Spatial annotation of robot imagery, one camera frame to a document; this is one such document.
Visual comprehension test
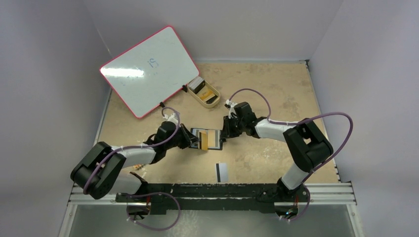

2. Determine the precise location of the gold striped card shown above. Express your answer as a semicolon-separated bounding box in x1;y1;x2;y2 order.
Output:
208;129;221;150
198;130;208;151

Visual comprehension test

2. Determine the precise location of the purple cable at right base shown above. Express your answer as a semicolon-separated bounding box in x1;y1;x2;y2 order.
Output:
278;186;313;223

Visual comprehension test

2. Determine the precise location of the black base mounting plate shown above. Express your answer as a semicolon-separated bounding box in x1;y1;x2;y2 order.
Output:
116;183;309;215

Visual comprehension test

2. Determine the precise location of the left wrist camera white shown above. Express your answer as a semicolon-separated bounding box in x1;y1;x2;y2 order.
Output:
163;113;180;124

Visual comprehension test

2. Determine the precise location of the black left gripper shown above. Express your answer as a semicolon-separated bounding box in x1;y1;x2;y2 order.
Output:
165;123;200;150

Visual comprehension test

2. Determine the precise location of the grey card with magnetic stripe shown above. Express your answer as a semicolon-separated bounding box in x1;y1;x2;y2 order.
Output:
215;163;228;183

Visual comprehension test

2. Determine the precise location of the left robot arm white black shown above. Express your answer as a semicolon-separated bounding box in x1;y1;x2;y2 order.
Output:
70;121;200;202

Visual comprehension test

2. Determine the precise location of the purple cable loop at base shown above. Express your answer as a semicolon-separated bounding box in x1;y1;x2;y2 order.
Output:
126;192;182;232

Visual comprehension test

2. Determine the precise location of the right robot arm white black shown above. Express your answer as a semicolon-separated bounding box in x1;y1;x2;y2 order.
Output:
220;101;334;201

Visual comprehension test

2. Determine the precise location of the white board with pink frame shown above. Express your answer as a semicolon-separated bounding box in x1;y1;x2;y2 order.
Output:
99;26;200;119

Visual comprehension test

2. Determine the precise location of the grey card stack in tray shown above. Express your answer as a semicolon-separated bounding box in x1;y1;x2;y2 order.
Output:
187;76;206;94

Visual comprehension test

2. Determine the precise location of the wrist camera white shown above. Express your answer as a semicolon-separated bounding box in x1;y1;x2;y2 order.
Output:
163;113;180;124
224;100;237;119

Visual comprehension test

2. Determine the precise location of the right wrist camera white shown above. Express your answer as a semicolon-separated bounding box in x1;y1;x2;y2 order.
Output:
224;100;237;119

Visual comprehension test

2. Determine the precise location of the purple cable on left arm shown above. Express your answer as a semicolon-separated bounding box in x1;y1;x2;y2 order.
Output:
82;107;181;195

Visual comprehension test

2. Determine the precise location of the beige oval card tray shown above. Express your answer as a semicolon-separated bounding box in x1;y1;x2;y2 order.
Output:
186;76;220;109

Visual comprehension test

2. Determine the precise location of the gold card in tray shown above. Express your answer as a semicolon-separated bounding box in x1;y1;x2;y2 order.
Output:
197;87;216;103

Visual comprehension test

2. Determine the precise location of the black card holder wallet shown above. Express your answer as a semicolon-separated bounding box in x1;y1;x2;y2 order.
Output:
190;128;222;151

